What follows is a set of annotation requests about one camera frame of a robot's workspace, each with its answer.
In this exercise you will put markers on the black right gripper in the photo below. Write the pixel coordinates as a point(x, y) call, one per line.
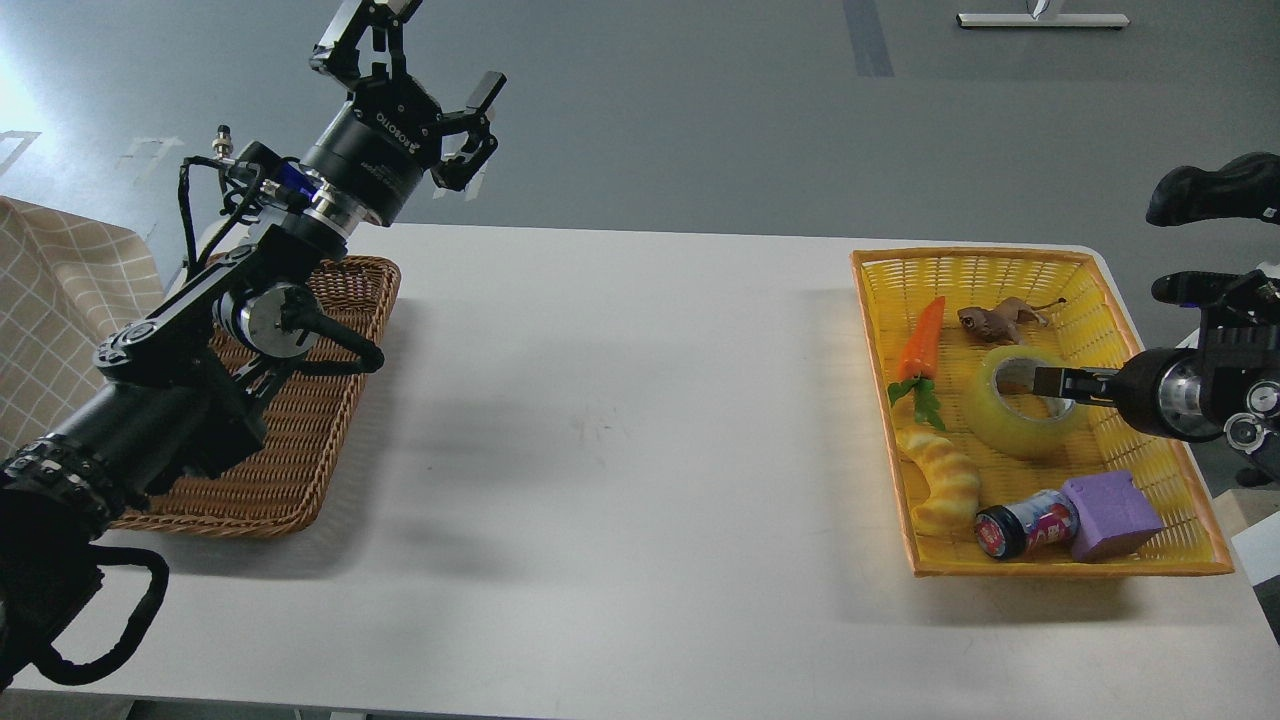
point(1155, 392)

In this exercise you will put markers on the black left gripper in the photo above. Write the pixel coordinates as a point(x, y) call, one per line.
point(380, 150)

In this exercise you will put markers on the yellow tape roll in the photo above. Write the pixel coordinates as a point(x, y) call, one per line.
point(1005, 426)

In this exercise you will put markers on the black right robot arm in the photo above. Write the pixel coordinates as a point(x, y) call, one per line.
point(1225, 386)

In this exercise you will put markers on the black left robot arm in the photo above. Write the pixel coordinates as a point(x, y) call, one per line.
point(187, 386)

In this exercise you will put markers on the brown toy animal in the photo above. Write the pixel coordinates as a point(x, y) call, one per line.
point(1001, 324)

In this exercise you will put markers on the purple foam block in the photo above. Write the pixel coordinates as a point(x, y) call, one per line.
point(1114, 517)

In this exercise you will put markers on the yellow plastic basket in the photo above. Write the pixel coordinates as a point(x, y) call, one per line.
point(1090, 329)

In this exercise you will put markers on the red and black can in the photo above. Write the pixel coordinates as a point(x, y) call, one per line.
point(1011, 530)

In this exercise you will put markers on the orange toy carrot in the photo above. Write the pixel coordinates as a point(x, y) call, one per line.
point(919, 362)

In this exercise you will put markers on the yellow toy croissant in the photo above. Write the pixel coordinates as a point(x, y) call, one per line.
point(952, 478)

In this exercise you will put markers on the black shoe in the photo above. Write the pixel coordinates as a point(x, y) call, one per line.
point(1246, 187)

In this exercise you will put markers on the white metal stand base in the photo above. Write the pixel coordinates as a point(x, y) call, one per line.
point(1043, 15)

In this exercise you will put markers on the beige checkered cloth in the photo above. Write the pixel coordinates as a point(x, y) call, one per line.
point(67, 282)

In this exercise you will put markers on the brown wicker basket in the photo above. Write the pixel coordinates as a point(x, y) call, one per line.
point(282, 488)

